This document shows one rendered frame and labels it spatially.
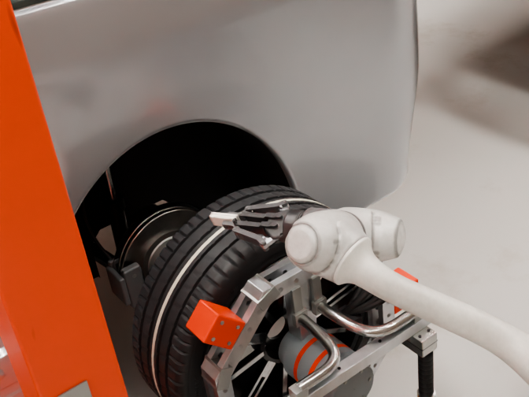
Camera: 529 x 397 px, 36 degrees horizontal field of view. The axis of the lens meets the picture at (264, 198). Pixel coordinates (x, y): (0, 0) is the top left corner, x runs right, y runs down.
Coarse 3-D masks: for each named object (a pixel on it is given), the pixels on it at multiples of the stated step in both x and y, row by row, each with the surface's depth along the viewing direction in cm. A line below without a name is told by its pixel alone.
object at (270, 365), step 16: (336, 288) 212; (352, 288) 214; (272, 304) 204; (336, 304) 225; (272, 320) 200; (320, 320) 230; (256, 336) 199; (336, 336) 225; (352, 336) 221; (256, 352) 202; (272, 352) 210; (240, 368) 200; (256, 368) 231; (272, 368) 207; (240, 384) 224; (256, 384) 206; (272, 384) 224; (288, 384) 224
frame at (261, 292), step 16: (272, 272) 184; (288, 272) 183; (304, 272) 184; (256, 288) 180; (272, 288) 179; (288, 288) 183; (240, 304) 182; (256, 304) 179; (384, 304) 208; (256, 320) 181; (368, 320) 216; (384, 320) 210; (240, 336) 179; (224, 352) 181; (240, 352) 181; (208, 368) 182; (224, 368) 180; (208, 384) 185; (224, 384) 182
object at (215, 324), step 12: (204, 300) 178; (204, 312) 176; (216, 312) 174; (228, 312) 180; (192, 324) 177; (204, 324) 175; (216, 324) 173; (228, 324) 176; (240, 324) 178; (204, 336) 173; (216, 336) 175; (228, 336) 177; (228, 348) 179
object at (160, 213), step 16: (176, 208) 234; (144, 224) 228; (160, 224) 231; (176, 224) 234; (128, 240) 228; (144, 240) 229; (160, 240) 233; (128, 256) 228; (144, 256) 232; (144, 272) 234
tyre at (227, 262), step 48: (240, 192) 204; (288, 192) 207; (192, 240) 193; (240, 240) 187; (144, 288) 196; (192, 288) 185; (240, 288) 186; (144, 336) 195; (192, 336) 183; (192, 384) 188
